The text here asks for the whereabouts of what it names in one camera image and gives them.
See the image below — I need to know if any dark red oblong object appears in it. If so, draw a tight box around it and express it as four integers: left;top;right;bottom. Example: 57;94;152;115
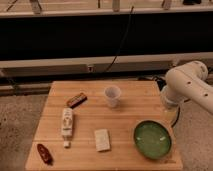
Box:
37;144;53;165

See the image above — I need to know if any brown chocolate bar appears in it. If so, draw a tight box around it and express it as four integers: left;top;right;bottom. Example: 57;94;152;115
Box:
67;93;87;108

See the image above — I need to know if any black hanging cable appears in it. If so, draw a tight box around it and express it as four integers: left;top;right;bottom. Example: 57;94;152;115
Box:
103;5;135;73

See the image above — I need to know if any green bowl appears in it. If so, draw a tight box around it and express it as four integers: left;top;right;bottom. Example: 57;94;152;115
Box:
133;120;172;160

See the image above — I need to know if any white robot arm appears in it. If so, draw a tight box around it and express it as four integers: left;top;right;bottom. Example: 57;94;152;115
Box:
160;61;213;115

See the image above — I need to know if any white sponge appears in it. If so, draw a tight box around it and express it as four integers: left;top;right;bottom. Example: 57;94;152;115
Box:
94;129;111;152

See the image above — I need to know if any white tube bottle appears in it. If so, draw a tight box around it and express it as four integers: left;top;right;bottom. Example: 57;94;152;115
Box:
61;108;73;148

